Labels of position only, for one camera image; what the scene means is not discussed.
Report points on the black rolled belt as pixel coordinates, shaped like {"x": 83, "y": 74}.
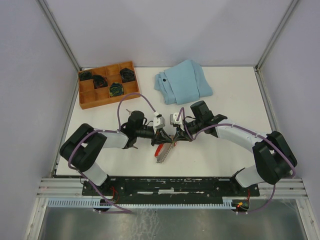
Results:
{"x": 116, "y": 89}
{"x": 85, "y": 75}
{"x": 99, "y": 81}
{"x": 127, "y": 75}

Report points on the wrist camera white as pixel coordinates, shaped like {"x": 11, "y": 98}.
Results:
{"x": 159, "y": 121}
{"x": 176, "y": 120}

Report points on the black rolled belt front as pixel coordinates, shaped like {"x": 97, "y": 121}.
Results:
{"x": 116, "y": 89}

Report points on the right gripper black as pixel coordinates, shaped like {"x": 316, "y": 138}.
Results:
{"x": 181, "y": 135}

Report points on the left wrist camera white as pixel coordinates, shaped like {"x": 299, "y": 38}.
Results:
{"x": 159, "y": 121}

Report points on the black rolled belt right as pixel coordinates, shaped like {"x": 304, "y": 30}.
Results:
{"x": 127, "y": 75}

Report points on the light blue folded cloth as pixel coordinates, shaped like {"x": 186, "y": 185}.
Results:
{"x": 182, "y": 83}

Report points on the aluminium frame post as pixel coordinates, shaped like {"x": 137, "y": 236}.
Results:
{"x": 277, "y": 33}
{"x": 43, "y": 5}

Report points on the black rolled belt far left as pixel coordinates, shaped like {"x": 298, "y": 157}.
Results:
{"x": 85, "y": 75}

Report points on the red handled metal keyring holder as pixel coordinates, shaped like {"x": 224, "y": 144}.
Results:
{"x": 162, "y": 151}

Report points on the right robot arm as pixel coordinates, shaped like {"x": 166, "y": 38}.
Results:
{"x": 273, "y": 158}

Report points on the white slotted cable duct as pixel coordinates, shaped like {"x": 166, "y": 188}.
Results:
{"x": 96, "y": 203}

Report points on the left aluminium frame post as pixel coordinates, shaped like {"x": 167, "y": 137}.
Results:
{"x": 43, "y": 5}

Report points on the black rolled belt middle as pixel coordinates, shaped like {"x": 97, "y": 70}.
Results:
{"x": 99, "y": 81}

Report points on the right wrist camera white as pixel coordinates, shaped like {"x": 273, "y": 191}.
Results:
{"x": 176, "y": 120}

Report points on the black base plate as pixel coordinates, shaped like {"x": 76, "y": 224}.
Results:
{"x": 174, "y": 190}

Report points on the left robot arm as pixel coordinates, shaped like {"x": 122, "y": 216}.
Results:
{"x": 82, "y": 148}

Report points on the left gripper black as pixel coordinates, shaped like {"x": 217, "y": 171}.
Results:
{"x": 160, "y": 137}

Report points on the right aluminium frame post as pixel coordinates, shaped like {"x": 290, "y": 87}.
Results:
{"x": 277, "y": 33}

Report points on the wooden compartment tray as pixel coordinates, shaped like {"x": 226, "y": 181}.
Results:
{"x": 89, "y": 97}

